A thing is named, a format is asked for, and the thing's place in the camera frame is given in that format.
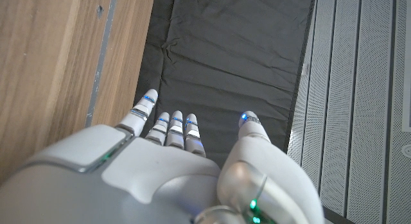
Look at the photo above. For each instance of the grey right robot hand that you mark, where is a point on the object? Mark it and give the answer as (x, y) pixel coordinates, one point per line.
(144, 182)

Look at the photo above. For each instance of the grey tape outline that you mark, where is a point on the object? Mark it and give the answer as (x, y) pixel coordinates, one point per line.
(102, 57)

